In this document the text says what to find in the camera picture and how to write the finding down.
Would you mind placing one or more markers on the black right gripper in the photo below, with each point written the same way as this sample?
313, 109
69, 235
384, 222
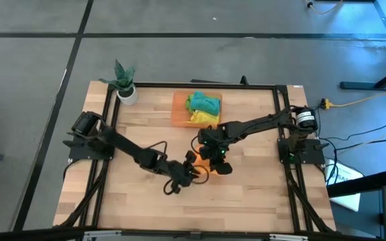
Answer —
214, 149

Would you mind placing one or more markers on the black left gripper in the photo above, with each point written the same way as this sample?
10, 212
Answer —
182, 174

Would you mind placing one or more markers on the orange microfiber towel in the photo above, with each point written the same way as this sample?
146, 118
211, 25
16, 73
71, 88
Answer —
202, 162

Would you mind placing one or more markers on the yellow microfiber towel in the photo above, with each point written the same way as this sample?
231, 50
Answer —
206, 118

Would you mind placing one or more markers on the teal microfiber towel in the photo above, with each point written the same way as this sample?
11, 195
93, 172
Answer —
206, 102

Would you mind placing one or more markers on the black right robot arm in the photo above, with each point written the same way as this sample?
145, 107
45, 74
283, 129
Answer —
260, 124

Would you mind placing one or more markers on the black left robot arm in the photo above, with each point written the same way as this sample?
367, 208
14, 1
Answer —
126, 145

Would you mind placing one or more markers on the orange translucent plastic basket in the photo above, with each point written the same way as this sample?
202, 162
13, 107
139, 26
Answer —
179, 114

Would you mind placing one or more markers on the thin black rod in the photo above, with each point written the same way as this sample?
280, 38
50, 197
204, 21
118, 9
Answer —
213, 81

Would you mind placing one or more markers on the aluminium rig crossbar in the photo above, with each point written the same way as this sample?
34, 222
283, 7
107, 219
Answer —
112, 235

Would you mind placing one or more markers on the snake plant in white pot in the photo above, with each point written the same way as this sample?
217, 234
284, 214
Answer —
124, 83

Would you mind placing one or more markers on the white printed box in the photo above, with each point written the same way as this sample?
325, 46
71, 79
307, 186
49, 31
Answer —
347, 177

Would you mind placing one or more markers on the black desk crossbar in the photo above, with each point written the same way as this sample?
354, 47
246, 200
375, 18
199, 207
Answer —
360, 184

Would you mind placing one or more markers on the black aluminium table frame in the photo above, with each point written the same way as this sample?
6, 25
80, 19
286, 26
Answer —
213, 86

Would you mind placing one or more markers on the black mount clamp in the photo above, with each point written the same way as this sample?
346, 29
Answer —
244, 80

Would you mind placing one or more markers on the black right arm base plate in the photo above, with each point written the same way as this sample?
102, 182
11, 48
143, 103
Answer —
310, 155

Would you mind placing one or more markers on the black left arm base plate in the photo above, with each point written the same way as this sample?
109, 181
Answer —
79, 152

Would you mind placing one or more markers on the black desk leg frame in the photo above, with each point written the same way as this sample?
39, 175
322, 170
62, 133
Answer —
357, 85

